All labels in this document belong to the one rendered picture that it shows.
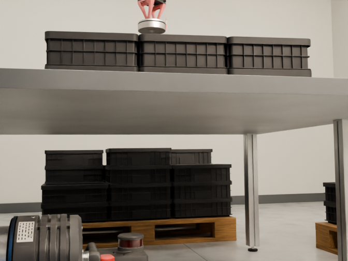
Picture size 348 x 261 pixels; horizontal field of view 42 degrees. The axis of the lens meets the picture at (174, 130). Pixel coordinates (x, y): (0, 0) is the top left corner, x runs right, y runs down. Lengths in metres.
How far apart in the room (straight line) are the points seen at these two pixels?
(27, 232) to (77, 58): 0.79
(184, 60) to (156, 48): 0.10
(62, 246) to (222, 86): 0.46
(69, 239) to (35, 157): 4.11
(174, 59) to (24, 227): 0.86
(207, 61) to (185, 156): 1.86
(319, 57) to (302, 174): 1.43
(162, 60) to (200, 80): 0.56
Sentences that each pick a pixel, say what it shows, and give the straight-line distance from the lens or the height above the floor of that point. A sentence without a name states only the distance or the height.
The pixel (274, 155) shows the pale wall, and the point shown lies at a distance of 5.45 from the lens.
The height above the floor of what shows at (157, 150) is 0.58.
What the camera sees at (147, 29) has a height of 1.00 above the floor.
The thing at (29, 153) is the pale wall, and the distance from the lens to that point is 4.94.
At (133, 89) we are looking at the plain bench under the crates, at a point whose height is 0.66.
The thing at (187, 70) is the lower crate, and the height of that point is 0.81.
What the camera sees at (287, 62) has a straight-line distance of 1.63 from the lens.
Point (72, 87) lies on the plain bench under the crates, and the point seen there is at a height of 0.66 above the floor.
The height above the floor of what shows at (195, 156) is 0.54.
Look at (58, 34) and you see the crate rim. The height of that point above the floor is 0.92.
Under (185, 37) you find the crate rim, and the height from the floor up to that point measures 0.92.
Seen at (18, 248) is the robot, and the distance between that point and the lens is 0.83.
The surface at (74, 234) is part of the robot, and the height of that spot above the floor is 0.39.
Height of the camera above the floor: 0.52
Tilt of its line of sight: 4 degrees up
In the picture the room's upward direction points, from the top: 1 degrees counter-clockwise
